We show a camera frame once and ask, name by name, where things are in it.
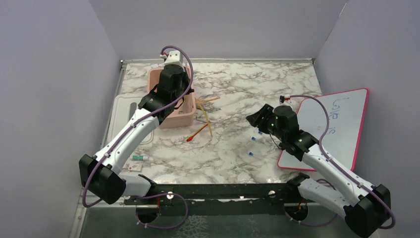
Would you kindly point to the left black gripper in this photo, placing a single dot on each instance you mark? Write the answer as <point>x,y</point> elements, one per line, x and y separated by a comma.
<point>185,78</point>

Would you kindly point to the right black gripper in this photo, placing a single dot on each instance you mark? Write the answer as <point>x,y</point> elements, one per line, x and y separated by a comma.
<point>256,120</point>

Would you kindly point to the yellow rubber tube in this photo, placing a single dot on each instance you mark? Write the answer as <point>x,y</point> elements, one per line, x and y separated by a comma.
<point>200,103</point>

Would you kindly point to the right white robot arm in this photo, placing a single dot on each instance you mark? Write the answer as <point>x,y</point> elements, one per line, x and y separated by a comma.
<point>364,206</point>

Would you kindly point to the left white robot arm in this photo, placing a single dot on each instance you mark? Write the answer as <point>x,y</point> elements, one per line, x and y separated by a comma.
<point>100,173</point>

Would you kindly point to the pink plastic bin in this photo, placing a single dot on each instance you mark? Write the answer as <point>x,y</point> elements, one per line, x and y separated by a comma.
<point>184,114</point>

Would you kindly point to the pink framed whiteboard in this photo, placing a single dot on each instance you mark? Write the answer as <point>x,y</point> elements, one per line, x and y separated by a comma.
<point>346,112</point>

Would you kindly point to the small white label card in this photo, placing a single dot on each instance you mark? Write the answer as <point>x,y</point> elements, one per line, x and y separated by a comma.
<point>135,168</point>

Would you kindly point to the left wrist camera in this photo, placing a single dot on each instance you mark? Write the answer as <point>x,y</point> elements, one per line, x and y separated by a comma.
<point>173,57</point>

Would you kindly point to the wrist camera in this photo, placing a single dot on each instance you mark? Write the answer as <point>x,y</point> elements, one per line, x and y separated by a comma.
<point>173,57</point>
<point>284,98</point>

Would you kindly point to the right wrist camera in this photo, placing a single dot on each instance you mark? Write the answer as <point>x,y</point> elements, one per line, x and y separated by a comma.
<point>284,98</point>

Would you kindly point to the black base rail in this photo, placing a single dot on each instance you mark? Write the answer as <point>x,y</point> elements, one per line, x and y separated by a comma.
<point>151,199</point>

